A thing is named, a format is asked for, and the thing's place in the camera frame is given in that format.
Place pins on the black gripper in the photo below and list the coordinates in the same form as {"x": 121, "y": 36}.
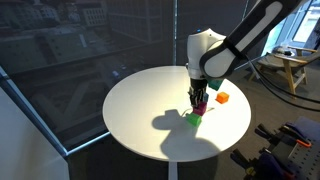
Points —
{"x": 197, "y": 84}

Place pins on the pink block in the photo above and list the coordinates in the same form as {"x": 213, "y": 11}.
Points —
{"x": 200, "y": 109}

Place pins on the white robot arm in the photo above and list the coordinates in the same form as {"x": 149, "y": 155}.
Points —
{"x": 216, "y": 60}

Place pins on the green block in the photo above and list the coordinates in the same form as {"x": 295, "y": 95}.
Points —
{"x": 193, "y": 120}

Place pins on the orange block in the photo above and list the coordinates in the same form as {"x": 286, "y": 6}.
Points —
{"x": 222, "y": 97}

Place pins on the wooden chair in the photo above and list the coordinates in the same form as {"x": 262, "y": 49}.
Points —
{"x": 290, "y": 65}

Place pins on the small white black gadget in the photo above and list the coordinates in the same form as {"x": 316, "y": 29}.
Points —
{"x": 286, "y": 50}

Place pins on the black perforated breadboard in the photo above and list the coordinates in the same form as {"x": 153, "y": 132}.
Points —
{"x": 306, "y": 160}

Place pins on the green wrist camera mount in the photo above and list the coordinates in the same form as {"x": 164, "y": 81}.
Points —
{"x": 216, "y": 84}

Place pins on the vertical window frame bar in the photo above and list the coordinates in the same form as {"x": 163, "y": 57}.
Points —
{"x": 175, "y": 33}

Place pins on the white table pedestal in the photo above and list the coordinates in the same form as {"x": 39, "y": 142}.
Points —
{"x": 172, "y": 171}

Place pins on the grey slanted window post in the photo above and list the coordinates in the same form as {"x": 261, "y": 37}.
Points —
{"x": 33, "y": 111}

